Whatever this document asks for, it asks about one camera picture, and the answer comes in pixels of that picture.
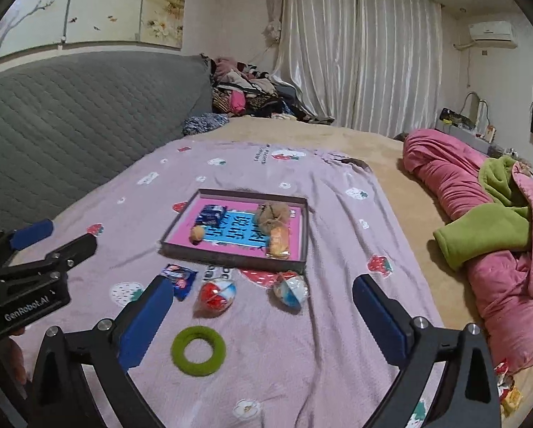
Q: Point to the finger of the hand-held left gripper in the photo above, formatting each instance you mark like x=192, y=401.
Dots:
x=32, y=234
x=72, y=249

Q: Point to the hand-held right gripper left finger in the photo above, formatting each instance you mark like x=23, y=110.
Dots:
x=148, y=321

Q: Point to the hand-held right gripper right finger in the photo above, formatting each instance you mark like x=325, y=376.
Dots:
x=382, y=325

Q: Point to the blue sandwich cookie packet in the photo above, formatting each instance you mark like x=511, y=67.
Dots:
x=210, y=215
x=181, y=277

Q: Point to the red and blue capsule ball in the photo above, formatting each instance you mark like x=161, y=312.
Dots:
x=291, y=290
x=216, y=298

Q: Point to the small tan round cookie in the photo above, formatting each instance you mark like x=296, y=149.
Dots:
x=198, y=234

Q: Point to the dark shallow cardboard tray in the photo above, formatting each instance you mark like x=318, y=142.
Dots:
x=230, y=261

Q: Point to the orange cake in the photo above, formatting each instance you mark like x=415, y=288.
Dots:
x=279, y=243

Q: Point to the person's left hand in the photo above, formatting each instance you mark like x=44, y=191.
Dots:
x=19, y=359

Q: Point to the grey quilted headboard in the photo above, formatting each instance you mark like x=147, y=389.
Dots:
x=70, y=133

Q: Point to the green fleece blanket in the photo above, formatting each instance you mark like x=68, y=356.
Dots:
x=471, y=232

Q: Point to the red snack wrapper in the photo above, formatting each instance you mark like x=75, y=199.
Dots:
x=506, y=385

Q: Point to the pink quilt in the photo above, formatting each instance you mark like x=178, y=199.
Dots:
x=435, y=165

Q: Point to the blue patterned cloth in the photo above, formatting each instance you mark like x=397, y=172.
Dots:
x=204, y=124

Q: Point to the black bag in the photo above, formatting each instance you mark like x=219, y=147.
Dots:
x=453, y=116

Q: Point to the pile of clothes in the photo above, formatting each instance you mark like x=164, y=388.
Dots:
x=253, y=93

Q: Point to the white curtain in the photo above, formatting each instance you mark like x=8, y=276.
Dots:
x=360, y=53

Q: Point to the white plush curtain ornament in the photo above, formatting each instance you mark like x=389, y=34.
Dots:
x=273, y=31

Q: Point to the white air conditioner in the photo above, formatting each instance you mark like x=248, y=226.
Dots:
x=492, y=33

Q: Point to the white arched frame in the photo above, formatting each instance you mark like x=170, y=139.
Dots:
x=484, y=109

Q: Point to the floral wall panel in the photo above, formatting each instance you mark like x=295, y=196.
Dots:
x=106, y=4

